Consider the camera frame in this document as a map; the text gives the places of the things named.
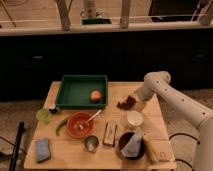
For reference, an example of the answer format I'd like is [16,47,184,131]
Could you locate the dark brown plate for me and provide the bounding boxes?
[116,132,146,160]

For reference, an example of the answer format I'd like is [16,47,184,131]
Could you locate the grey folded cloth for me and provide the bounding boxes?
[121,131,143,157]

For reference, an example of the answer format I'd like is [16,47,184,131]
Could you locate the light green plastic cup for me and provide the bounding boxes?
[36,108,51,124]

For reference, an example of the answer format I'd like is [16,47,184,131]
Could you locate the blue sponge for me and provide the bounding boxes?
[35,138,51,163]

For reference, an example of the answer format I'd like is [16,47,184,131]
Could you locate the green chili pepper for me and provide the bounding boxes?
[55,117,68,136]

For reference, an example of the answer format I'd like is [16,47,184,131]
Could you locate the metal cup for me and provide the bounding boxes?
[84,135,99,153]

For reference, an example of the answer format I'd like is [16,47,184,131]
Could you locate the red bowl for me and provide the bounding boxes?
[66,112,94,139]

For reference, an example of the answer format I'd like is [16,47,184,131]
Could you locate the black pole stand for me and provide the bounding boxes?
[9,122,25,171]

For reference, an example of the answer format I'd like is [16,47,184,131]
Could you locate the metal spoon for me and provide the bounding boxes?
[78,110,102,130]

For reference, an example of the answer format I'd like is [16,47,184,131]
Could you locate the white paper cup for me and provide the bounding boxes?
[126,111,144,129]

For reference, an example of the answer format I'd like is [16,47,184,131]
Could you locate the wooden block toy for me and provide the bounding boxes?
[103,122,117,146]

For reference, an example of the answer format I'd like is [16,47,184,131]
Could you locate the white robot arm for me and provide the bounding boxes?
[135,71,213,171]

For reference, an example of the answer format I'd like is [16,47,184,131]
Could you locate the small dark object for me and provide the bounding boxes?
[49,105,58,113]

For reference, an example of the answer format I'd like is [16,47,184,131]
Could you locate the orange peach fruit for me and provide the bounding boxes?
[90,90,102,102]

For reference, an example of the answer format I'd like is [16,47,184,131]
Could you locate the green plastic tray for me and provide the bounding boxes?
[55,75,108,109]

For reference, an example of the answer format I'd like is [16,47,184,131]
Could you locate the wooden folding table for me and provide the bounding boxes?
[24,82,177,171]

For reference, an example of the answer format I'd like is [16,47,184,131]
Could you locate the black floor cable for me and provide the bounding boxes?
[168,132,201,171]

